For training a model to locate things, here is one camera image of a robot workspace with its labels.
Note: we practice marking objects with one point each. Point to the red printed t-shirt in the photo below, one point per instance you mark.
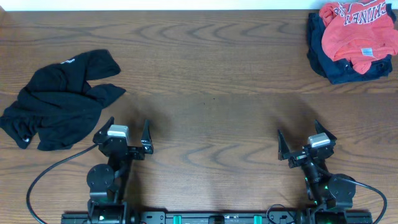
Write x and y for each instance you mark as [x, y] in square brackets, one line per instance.
[361, 32]

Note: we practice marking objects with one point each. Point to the folded navy blue garment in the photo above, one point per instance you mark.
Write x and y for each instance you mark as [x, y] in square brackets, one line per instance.
[340, 71]

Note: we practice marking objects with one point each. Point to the black t-shirt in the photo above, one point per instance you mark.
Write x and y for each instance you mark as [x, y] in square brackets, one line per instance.
[59, 105]

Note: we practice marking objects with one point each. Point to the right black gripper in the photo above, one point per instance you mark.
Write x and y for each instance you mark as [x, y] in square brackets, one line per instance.
[298, 158]

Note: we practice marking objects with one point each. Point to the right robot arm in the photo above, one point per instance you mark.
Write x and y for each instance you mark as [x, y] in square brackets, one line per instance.
[332, 193]

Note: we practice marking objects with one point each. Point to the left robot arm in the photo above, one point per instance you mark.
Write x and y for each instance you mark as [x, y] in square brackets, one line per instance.
[107, 182]

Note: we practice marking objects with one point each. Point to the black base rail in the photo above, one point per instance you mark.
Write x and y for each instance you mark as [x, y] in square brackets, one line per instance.
[272, 216]

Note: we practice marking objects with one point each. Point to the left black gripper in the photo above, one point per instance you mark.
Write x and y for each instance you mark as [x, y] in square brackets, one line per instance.
[147, 147]

